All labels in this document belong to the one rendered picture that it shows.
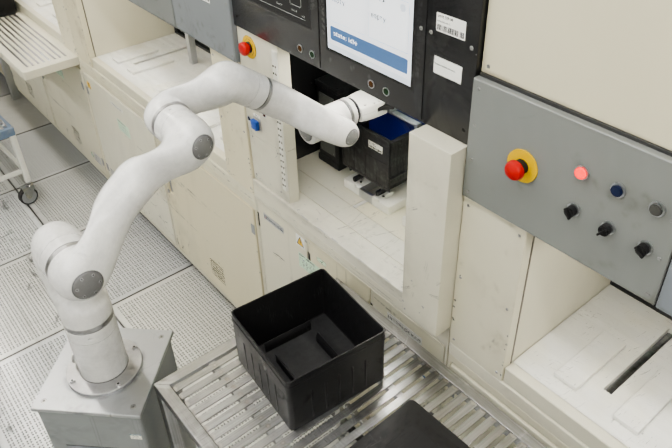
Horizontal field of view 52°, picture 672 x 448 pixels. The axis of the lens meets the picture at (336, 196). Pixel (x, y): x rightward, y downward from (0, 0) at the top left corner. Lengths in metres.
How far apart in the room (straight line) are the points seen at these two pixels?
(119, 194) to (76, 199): 2.35
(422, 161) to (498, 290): 0.33
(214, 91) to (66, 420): 0.90
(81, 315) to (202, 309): 1.43
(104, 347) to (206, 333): 1.24
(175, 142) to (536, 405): 1.01
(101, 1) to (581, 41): 2.48
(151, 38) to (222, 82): 1.88
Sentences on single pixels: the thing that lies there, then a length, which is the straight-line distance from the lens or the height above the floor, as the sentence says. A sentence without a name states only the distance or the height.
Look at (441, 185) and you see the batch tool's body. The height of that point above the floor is 1.32.
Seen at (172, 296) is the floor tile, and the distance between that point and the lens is 3.19.
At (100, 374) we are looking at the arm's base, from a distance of 1.85.
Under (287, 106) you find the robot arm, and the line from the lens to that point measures 1.73.
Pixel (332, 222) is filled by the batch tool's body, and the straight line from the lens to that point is 2.07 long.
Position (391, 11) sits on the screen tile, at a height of 1.62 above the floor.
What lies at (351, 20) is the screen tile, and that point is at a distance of 1.58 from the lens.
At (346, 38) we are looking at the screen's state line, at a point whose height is 1.51.
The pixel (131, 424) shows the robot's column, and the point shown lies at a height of 0.71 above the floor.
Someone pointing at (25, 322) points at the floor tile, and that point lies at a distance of 3.30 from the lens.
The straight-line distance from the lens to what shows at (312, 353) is 1.83.
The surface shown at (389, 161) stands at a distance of 1.99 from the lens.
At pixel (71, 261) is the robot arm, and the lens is 1.58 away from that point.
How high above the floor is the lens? 2.14
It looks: 36 degrees down
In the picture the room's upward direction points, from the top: 2 degrees counter-clockwise
